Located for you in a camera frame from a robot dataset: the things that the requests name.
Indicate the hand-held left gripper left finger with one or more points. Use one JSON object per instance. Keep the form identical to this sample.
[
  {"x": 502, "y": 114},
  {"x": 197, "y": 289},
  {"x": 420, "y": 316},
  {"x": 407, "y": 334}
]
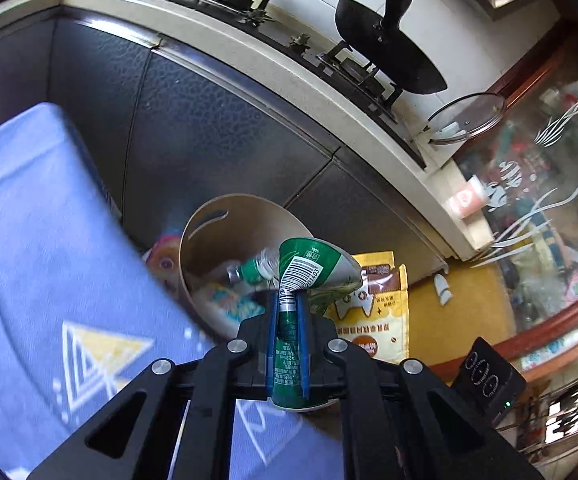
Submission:
[{"x": 270, "y": 340}]

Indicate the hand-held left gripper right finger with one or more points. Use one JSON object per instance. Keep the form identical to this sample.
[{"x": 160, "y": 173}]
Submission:
[{"x": 303, "y": 340}]

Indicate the white blue snack packet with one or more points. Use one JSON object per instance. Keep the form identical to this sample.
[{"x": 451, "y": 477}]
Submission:
[{"x": 231, "y": 305}]

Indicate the green packet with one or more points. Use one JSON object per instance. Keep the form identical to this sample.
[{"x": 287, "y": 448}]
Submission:
[{"x": 314, "y": 270}]

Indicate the clear bottle green label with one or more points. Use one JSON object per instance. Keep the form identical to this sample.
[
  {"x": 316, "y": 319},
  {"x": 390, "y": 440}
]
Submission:
[{"x": 254, "y": 267}]

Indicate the beige round waste bin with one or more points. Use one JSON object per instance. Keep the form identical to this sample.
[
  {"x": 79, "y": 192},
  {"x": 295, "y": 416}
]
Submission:
[{"x": 239, "y": 225}]

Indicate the yellow brown pet food bag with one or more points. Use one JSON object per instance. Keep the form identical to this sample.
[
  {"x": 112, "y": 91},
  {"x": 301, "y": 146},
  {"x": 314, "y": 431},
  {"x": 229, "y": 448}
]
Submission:
[{"x": 379, "y": 320}]

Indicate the small white floor item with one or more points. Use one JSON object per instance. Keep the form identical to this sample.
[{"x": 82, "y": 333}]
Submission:
[{"x": 441, "y": 290}]

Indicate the pink plush toy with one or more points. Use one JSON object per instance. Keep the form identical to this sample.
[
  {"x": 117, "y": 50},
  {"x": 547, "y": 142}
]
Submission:
[{"x": 161, "y": 260}]

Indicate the glass door with fish prints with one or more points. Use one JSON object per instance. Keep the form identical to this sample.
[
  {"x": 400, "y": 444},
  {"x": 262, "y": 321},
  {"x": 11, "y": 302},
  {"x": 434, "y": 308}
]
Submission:
[{"x": 544, "y": 210}]

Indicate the red white paper cup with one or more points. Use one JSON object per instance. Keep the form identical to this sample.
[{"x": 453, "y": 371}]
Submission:
[{"x": 466, "y": 200}]

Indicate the dark kitchen base cabinets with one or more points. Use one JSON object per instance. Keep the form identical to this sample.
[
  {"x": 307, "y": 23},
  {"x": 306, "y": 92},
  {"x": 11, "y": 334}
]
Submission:
[{"x": 194, "y": 135}]

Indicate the blue printed tablecloth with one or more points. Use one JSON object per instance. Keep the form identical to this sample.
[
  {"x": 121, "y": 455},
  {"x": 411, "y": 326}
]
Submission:
[{"x": 44, "y": 260}]

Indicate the glass pan lid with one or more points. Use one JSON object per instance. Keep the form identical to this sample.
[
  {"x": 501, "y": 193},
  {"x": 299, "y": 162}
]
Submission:
[{"x": 469, "y": 115}]

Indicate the black frying pan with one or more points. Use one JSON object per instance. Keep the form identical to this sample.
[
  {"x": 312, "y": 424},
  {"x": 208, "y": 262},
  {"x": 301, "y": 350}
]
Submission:
[{"x": 394, "y": 60}]

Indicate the black gas stove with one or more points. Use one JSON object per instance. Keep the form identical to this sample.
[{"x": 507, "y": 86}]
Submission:
[{"x": 269, "y": 25}]

